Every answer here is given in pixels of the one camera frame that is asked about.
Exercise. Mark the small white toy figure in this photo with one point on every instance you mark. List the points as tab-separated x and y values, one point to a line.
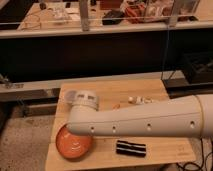
139	100

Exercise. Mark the clear plastic cup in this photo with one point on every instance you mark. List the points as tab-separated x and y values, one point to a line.
69	96

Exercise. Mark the orange carrot toy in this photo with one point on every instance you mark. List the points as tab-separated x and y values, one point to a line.
117	106

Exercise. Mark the orange ceramic bowl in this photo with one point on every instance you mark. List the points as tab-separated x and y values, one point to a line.
71	146

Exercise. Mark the black bag on bench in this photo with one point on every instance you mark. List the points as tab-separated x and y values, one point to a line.
112	17

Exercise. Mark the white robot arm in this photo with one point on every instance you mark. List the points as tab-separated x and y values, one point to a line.
189	116

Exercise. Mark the black crate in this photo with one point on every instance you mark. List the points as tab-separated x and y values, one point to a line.
198	67

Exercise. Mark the red orange cloth bundle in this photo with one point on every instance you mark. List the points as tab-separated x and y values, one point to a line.
135	14

